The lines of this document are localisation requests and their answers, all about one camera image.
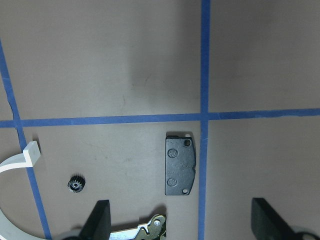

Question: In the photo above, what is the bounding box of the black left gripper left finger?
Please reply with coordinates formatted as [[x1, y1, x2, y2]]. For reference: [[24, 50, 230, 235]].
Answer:
[[78, 200, 111, 240]]

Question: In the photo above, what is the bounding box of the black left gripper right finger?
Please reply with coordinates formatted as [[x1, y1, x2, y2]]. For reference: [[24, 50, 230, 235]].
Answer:
[[251, 197, 299, 240]]

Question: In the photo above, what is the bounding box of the small black bearing gear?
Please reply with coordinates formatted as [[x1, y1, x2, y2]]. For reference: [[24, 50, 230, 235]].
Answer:
[[67, 174, 86, 194]]

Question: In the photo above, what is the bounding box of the green curved brake shoe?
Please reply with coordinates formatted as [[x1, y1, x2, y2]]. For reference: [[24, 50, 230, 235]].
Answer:
[[109, 205, 167, 240]]

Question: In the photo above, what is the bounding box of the black brake pad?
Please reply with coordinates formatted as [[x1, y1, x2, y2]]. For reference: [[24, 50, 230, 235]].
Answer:
[[164, 135, 197, 196]]

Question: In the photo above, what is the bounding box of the white curved plastic bracket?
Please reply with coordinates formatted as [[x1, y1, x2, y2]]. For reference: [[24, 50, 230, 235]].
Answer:
[[0, 141, 45, 240]]

